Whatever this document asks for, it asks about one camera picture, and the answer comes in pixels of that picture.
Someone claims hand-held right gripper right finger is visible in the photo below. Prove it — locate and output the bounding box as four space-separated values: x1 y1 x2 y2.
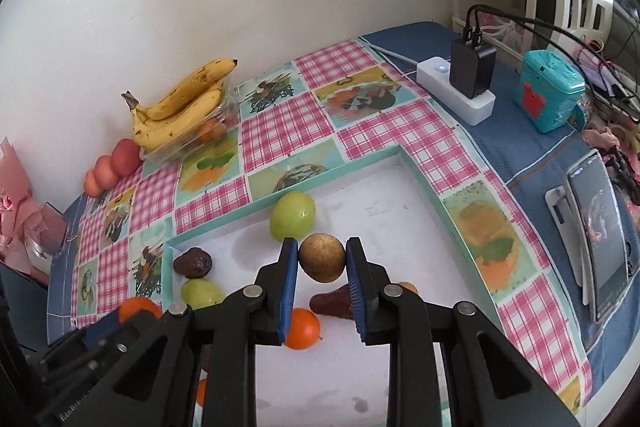
345 237 581 427

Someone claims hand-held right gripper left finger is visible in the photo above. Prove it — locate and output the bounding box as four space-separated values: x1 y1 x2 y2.
37 237 300 427

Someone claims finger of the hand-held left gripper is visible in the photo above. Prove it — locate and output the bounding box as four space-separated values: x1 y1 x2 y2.
80 314 126 350
122 309 166 339

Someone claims small brown round fruit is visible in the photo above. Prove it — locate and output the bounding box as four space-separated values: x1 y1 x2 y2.
298 233 347 284

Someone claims green plum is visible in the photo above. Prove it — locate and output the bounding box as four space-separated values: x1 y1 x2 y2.
180 279 226 310

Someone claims green lime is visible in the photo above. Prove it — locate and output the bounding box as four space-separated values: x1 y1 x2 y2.
270 192 317 242

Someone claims white tray with teal rim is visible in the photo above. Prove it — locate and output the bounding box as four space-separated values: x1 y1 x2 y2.
162 143 503 427

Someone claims clear vase with pink filling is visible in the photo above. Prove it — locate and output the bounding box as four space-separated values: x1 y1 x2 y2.
20 202 68 280

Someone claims red apple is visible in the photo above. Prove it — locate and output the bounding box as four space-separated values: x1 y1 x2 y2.
83 168 103 196
110 138 142 178
95 155 118 188

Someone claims clear plastic container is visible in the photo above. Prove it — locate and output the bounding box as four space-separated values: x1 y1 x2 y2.
139 94 242 165

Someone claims pink checkered printed tablecloth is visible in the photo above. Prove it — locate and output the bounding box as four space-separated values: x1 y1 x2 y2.
70 38 593 413

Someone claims bunch of yellow bananas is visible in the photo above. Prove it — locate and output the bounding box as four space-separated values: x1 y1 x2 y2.
121 58 239 152

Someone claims smartphone on white stand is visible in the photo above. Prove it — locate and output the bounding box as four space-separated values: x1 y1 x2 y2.
545 184 640 308

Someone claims white power strip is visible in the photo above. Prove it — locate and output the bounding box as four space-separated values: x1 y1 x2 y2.
416 57 496 126

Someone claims black smartphone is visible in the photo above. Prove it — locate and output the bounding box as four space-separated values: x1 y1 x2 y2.
566 150 632 323

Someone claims black charger block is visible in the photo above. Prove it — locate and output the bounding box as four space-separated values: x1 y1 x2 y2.
450 38 497 99

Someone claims teal plastic box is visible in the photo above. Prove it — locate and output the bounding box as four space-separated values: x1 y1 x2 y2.
514 49 587 134

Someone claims pink cloth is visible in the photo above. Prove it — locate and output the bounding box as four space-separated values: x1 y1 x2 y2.
582 124 640 158

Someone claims pink plastic bag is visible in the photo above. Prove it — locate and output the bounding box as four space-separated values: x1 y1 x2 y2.
482 14 533 58

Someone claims white power strip cable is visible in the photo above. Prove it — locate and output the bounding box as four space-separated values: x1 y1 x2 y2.
372 47 421 68

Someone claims black charger cable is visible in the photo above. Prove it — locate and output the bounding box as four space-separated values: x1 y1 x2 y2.
462 4 640 75

